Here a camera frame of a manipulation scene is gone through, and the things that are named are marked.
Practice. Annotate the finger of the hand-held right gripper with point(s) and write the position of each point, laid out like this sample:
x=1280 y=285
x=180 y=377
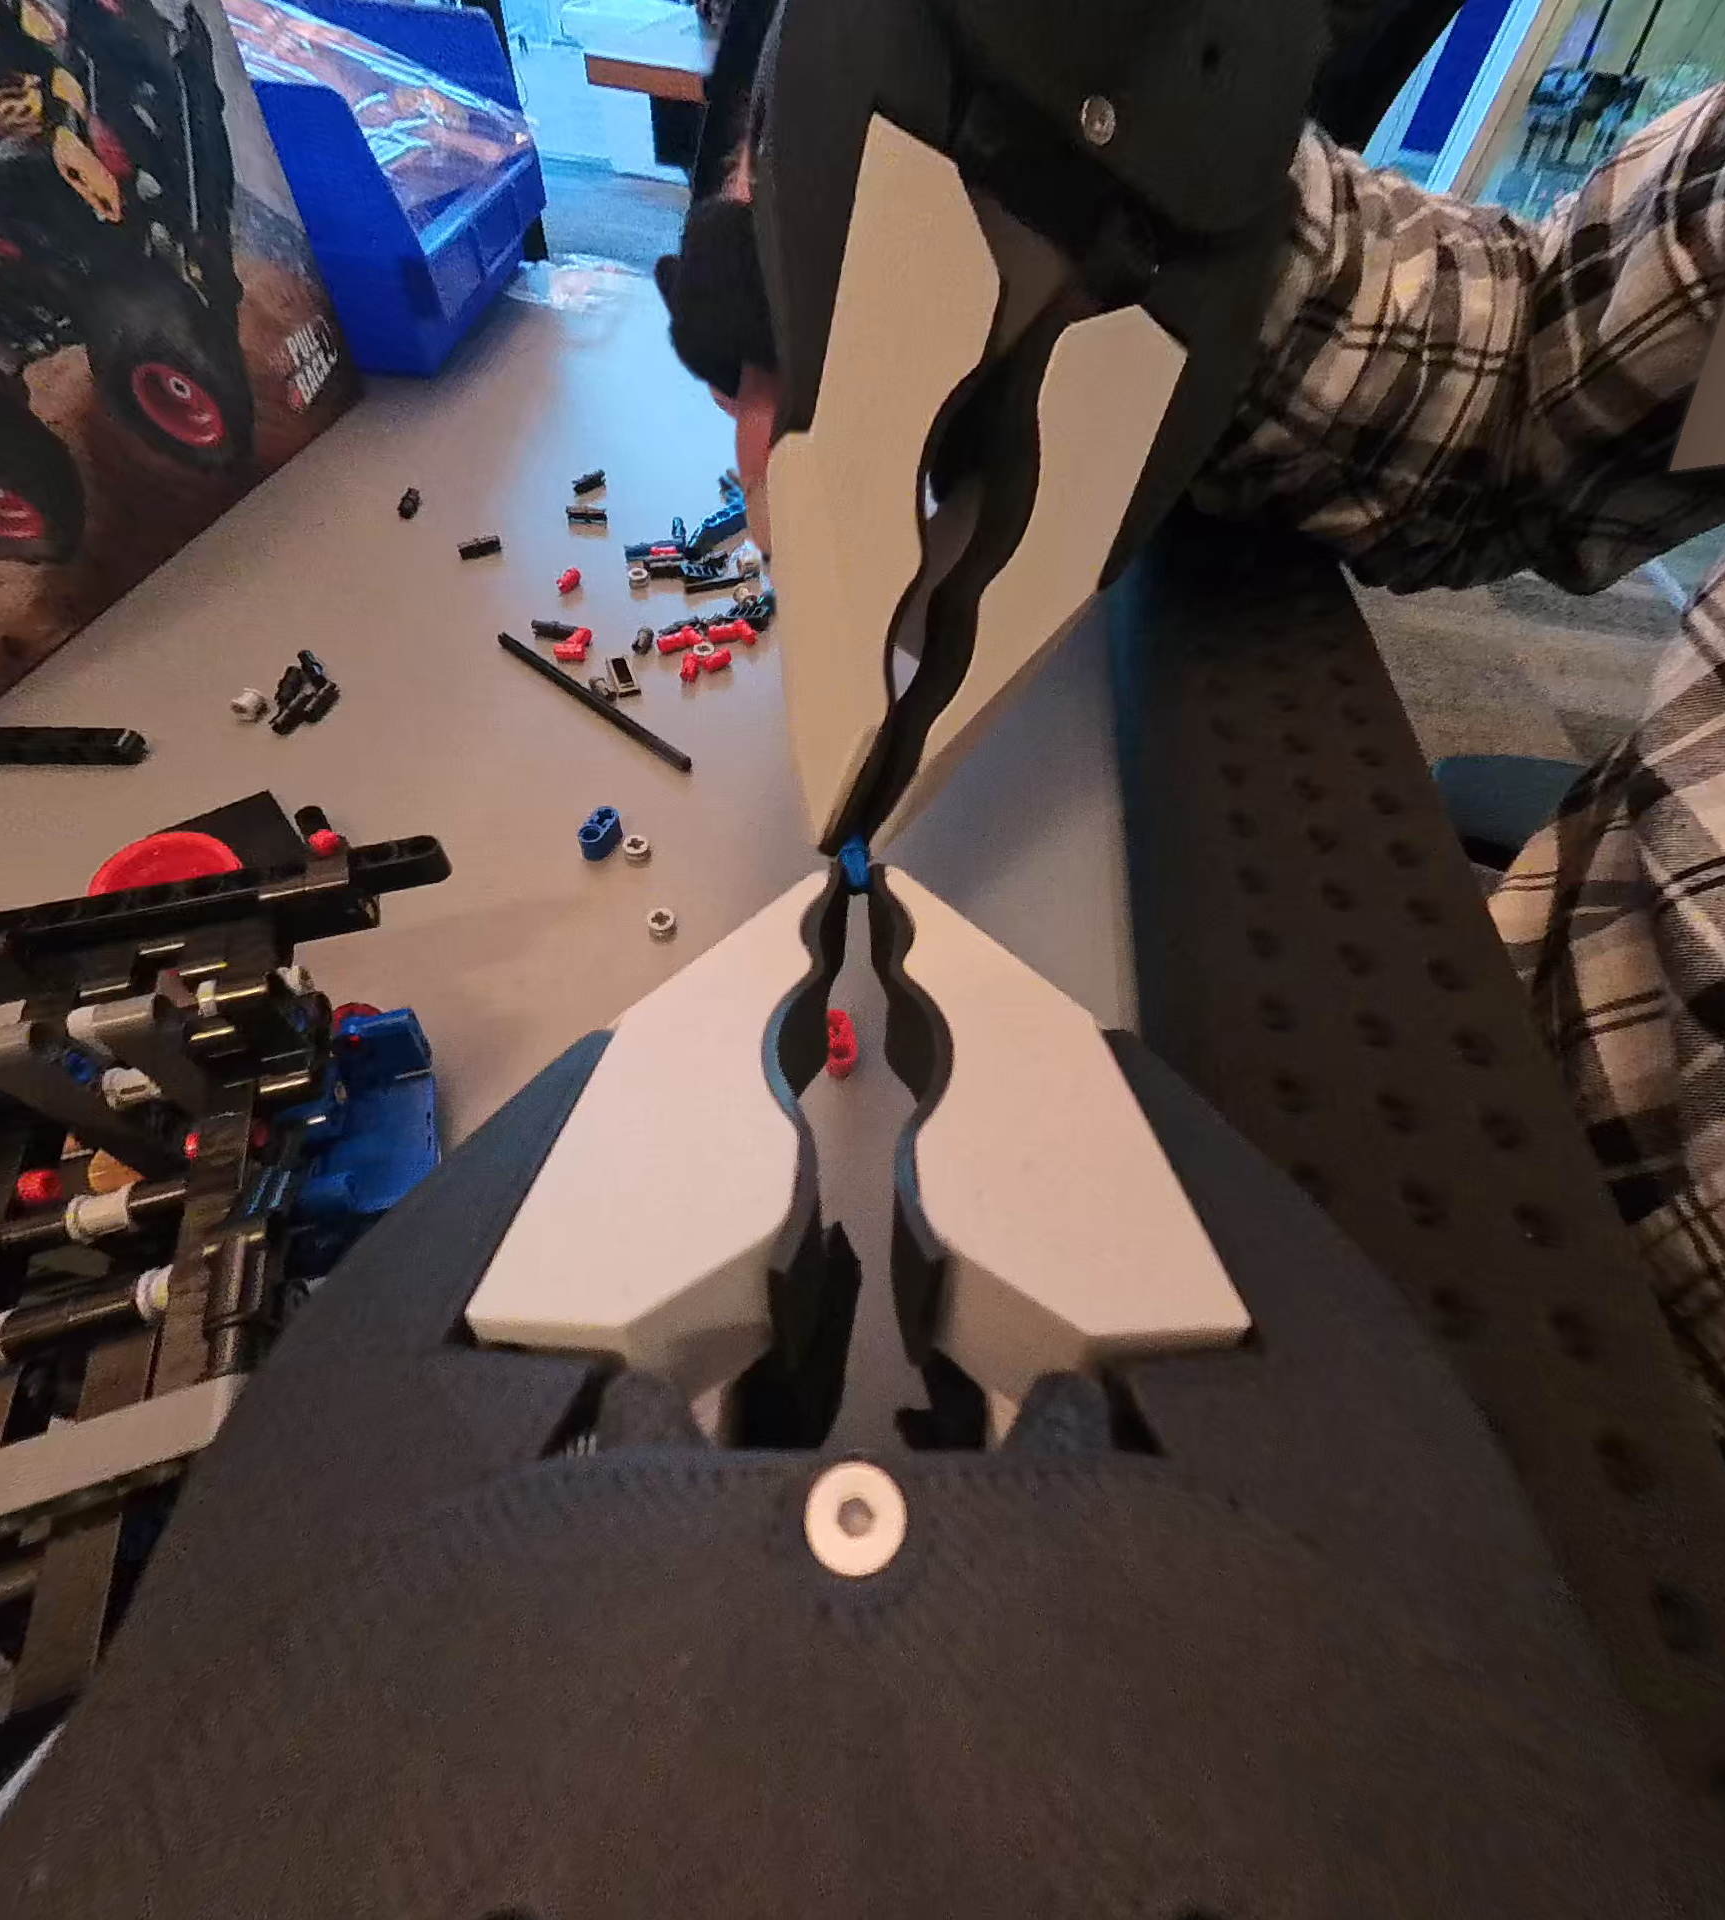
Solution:
x=1103 y=450
x=863 y=450

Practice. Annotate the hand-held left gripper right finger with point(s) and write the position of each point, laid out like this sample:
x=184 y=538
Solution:
x=1087 y=1201

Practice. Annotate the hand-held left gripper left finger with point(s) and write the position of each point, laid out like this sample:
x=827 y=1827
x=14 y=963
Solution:
x=623 y=1201

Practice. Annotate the small red connector brick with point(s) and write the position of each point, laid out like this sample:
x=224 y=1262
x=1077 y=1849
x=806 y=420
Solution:
x=842 y=1043

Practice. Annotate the small blue pin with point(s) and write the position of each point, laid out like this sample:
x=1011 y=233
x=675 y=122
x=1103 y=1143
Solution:
x=853 y=866

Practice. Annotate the toy brick vehicle chassis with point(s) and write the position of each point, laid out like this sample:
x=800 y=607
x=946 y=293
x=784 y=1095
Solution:
x=127 y=1020

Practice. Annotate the person's right forearm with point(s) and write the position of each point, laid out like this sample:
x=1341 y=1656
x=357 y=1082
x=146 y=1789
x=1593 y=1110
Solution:
x=1478 y=375

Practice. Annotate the person's right hand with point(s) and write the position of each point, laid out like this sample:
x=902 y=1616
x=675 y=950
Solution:
x=755 y=450

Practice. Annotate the pile of small brick pieces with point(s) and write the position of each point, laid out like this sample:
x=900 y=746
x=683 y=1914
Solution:
x=683 y=630

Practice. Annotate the black perforated panel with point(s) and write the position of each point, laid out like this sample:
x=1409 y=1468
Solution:
x=1328 y=975

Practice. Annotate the blue connector brick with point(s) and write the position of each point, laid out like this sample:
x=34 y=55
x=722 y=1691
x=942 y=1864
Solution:
x=600 y=834

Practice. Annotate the long black axle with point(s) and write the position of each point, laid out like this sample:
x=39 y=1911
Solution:
x=594 y=701

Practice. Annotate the blue plastic container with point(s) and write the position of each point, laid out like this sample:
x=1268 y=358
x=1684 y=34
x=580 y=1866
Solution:
x=397 y=255

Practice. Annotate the dark flat panel piece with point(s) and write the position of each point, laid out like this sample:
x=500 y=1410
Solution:
x=262 y=825

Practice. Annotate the red wheel rim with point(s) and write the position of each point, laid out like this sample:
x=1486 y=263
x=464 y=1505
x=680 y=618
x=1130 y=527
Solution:
x=164 y=866

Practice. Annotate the black pin cluster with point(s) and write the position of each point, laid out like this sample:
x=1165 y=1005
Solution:
x=305 y=693

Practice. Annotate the person's plaid shirt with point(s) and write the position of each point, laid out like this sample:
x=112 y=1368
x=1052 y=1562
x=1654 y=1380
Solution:
x=1701 y=975

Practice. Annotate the thick black beam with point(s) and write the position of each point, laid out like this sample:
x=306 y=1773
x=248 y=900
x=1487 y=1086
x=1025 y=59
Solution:
x=22 y=746

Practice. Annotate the toy set box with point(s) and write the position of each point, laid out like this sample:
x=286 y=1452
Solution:
x=82 y=525

